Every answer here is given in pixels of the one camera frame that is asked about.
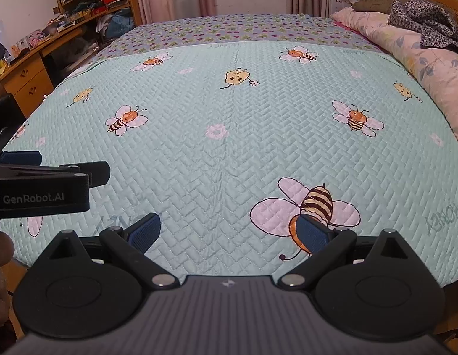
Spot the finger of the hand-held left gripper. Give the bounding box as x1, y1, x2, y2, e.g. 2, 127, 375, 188
0, 150, 43, 165
59, 160, 112, 189

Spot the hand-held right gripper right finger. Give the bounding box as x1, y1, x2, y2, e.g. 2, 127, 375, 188
278, 213, 409, 291

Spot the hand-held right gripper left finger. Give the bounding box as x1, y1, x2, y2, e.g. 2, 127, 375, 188
38, 212, 180, 290

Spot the person's left hand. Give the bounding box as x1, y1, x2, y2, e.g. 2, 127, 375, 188
0, 231, 15, 326

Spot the black chair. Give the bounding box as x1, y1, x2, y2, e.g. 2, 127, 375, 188
0, 94, 28, 163

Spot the wooden desk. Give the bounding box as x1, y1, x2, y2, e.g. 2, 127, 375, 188
0, 15, 100, 119

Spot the bee print quilted blanket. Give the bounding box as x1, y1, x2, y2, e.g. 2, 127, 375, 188
0, 41, 458, 289

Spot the blue bag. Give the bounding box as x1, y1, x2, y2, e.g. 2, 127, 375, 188
103, 9, 135, 41

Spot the wooden bed side board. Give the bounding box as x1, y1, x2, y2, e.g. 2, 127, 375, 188
430, 281, 458, 346

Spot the pink floral duvet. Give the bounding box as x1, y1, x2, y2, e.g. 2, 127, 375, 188
330, 5, 458, 141

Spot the brown cloth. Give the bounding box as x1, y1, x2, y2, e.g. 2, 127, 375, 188
353, 0, 411, 12

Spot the grey patterned garment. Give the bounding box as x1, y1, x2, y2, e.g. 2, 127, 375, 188
388, 0, 458, 54

